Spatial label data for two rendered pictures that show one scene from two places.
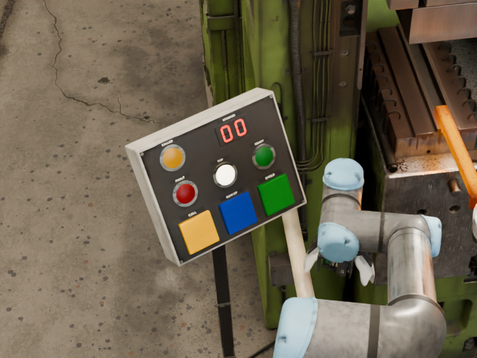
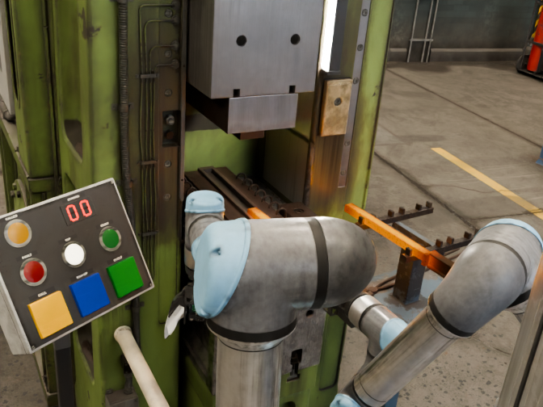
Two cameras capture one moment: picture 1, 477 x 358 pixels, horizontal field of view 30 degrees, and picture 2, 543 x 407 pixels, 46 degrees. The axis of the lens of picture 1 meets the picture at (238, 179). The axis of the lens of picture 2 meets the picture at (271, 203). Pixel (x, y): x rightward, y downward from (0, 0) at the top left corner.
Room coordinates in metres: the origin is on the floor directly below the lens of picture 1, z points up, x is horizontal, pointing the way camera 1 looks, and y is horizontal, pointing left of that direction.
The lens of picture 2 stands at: (0.08, 0.18, 1.81)
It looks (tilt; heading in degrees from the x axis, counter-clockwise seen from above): 25 degrees down; 334
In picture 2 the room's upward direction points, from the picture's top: 5 degrees clockwise
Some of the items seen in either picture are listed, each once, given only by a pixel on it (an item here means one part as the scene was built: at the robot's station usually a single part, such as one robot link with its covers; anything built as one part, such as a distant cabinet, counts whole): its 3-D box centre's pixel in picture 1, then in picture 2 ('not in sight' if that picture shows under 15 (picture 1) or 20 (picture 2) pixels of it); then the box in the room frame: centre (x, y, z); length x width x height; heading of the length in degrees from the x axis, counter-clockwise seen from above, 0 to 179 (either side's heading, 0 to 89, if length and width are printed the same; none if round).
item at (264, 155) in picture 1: (263, 156); (110, 238); (1.38, -0.06, 1.09); 0.05 x 0.03 x 0.04; 94
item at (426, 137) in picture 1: (414, 85); (224, 205); (1.73, -0.47, 0.96); 0.42 x 0.20 x 0.09; 4
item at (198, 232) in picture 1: (198, 231); (50, 314); (1.24, 0.09, 1.01); 0.07 x 0.05 x 0.07; 119
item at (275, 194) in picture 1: (275, 194); (124, 277); (1.34, -0.08, 1.01); 0.07 x 0.05 x 0.07; 119
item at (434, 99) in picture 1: (426, 74); (231, 193); (1.73, -0.50, 0.99); 0.42 x 0.05 x 0.01; 4
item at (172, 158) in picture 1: (172, 158); (18, 232); (1.32, 0.14, 1.16); 0.05 x 0.03 x 0.04; 94
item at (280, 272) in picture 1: (284, 268); (121, 405); (1.62, -0.12, 0.36); 0.09 x 0.07 x 0.12; 94
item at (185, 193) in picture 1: (185, 193); (33, 271); (1.28, 0.12, 1.09); 0.05 x 0.03 x 0.04; 94
